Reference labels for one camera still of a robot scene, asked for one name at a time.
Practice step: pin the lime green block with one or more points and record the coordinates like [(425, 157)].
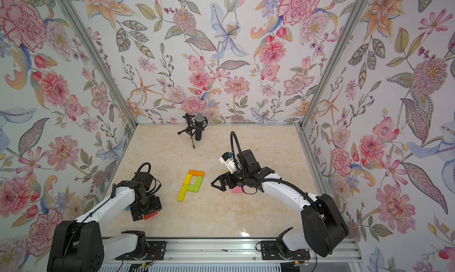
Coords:
[(198, 182), (193, 188)]

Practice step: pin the black microphone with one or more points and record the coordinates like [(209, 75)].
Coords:
[(200, 122)]

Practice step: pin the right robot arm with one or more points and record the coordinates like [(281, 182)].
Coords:
[(323, 227)]

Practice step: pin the long yellow block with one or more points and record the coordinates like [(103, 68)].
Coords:
[(182, 193)]

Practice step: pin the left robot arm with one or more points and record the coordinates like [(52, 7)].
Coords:
[(78, 245)]

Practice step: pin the red block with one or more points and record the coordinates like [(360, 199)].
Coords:
[(146, 217)]

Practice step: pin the pink block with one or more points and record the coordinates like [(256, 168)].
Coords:
[(237, 189)]

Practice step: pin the aluminium front rail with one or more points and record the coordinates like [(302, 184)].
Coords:
[(234, 250)]

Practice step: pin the small yellow block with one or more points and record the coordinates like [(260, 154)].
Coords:
[(187, 179)]

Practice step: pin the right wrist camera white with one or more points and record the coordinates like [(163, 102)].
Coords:
[(227, 160)]

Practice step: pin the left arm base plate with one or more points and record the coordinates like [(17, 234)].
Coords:
[(149, 249)]

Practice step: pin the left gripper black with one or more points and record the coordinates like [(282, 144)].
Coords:
[(157, 203)]

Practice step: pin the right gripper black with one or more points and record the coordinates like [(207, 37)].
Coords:
[(227, 175)]

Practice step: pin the orange long block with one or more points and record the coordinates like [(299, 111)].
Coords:
[(196, 173)]

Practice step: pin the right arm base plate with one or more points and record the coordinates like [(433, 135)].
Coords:
[(278, 250)]

